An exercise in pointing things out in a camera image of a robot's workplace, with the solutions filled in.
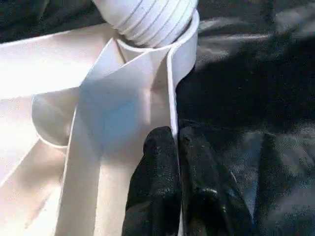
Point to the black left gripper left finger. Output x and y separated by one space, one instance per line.
157 182

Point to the black mat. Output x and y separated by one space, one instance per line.
246 98

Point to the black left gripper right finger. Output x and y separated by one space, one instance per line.
211 196

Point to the white plastic table leg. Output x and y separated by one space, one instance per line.
152 19

